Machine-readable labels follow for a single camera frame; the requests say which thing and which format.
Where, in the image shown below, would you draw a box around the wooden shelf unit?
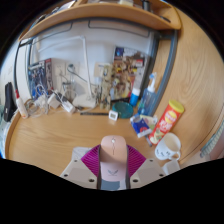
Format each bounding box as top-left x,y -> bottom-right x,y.
18,0 -> 183,43

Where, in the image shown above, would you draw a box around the white desk lamp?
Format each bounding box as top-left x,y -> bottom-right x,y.
38,34 -> 98,109

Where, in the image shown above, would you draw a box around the blue robot model kit box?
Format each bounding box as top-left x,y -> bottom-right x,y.
27,58 -> 54,101

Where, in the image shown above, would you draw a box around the black bag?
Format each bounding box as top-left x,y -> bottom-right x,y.
3,81 -> 18,123

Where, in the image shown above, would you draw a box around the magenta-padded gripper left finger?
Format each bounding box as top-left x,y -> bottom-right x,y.
59,143 -> 102,190

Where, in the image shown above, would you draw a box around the teal round tin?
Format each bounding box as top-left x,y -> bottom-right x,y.
111,100 -> 135,120

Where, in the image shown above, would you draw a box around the blue tissue pack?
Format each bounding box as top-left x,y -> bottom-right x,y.
129,114 -> 153,139

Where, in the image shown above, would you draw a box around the white blue-capped tube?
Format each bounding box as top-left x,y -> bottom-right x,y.
129,87 -> 142,108

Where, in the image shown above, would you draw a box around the colourful figure box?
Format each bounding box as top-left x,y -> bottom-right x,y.
111,46 -> 148,101

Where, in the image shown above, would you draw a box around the pink computer mouse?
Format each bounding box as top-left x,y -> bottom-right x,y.
99,134 -> 129,192

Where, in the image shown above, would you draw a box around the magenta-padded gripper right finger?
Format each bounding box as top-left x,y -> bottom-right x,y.
125,144 -> 167,190

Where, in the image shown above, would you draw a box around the grey pen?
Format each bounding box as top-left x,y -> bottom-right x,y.
144,134 -> 153,148

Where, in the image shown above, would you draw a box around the white mug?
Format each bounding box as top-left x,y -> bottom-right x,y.
154,132 -> 183,163

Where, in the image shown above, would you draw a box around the tangle of white cables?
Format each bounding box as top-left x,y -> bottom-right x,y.
24,84 -> 79,118

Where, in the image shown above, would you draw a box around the pale green packet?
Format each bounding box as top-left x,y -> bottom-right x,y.
139,114 -> 158,131

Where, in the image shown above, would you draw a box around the red chips can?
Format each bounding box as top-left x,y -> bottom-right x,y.
148,99 -> 185,146

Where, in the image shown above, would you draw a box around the small white cube clock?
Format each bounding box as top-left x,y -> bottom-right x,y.
108,109 -> 119,121

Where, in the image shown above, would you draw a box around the white charger block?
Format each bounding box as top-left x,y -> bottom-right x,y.
47,93 -> 61,109

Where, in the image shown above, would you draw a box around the white wall socket panel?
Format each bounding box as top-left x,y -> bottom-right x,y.
53,59 -> 81,84

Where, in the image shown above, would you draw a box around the translucent plastic container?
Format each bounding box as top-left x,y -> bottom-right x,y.
162,160 -> 182,176

